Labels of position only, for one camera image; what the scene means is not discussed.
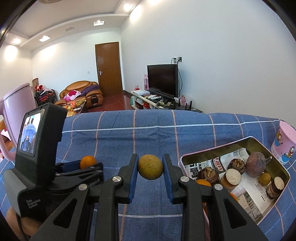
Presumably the orange tangerine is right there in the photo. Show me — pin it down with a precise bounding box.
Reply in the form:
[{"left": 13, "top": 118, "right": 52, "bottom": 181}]
[
  {"left": 80, "top": 156, "right": 97, "bottom": 170},
  {"left": 196, "top": 179, "right": 211, "bottom": 187}
]

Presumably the black rack with clothes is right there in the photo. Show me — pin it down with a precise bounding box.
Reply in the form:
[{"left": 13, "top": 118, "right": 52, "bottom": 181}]
[{"left": 34, "top": 89, "right": 58, "bottom": 106}]

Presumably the printed paper liner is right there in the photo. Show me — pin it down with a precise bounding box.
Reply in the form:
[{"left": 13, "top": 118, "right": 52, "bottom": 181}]
[{"left": 184, "top": 148, "right": 273, "bottom": 223}]

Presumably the pink electric kettle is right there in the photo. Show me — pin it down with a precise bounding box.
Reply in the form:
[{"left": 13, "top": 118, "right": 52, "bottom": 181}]
[{"left": 1, "top": 83, "right": 37, "bottom": 148}]

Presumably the wooden coffee table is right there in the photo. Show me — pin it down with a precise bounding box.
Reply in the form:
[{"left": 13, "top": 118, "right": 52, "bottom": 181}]
[{"left": 62, "top": 100, "right": 86, "bottom": 117}]

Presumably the orange tangerine in tin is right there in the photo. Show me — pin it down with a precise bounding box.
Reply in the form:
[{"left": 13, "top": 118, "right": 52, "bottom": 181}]
[{"left": 196, "top": 179, "right": 211, "bottom": 187}]

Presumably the dark brown mangosteen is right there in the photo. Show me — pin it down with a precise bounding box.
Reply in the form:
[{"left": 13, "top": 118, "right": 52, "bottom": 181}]
[{"left": 198, "top": 167, "right": 220, "bottom": 186}]

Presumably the brown leather sofa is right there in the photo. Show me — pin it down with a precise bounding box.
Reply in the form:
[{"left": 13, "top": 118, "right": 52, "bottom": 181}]
[{"left": 55, "top": 80, "right": 104, "bottom": 108}]

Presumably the small yellow-green round fruit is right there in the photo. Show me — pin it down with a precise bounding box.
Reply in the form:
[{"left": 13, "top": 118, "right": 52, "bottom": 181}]
[{"left": 258, "top": 172, "right": 271, "bottom": 187}]

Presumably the pink metal tin box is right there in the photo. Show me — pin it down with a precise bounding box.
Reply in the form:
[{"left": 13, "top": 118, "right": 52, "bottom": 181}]
[{"left": 178, "top": 136, "right": 291, "bottom": 226}]

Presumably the large purple round fruit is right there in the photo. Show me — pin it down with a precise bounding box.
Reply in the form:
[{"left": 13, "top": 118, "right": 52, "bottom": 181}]
[{"left": 245, "top": 152, "right": 272, "bottom": 178}]

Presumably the white tv stand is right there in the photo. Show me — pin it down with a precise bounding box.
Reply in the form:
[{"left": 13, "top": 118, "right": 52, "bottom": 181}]
[{"left": 129, "top": 90, "right": 203, "bottom": 113}]

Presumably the pink cartoon cup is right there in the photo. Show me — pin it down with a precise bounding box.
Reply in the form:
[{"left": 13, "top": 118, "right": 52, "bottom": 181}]
[{"left": 271, "top": 121, "right": 296, "bottom": 165}]

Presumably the brown wooden door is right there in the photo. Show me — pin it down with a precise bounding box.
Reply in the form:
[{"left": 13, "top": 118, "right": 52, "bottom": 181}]
[{"left": 95, "top": 42, "right": 123, "bottom": 97}]

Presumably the black flat television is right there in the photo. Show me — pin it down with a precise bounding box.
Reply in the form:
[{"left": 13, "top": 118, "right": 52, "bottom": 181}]
[{"left": 147, "top": 64, "right": 179, "bottom": 97}]

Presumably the wall power socket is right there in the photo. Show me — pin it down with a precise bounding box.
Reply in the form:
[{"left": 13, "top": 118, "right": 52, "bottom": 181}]
[{"left": 173, "top": 57, "right": 182, "bottom": 64}]

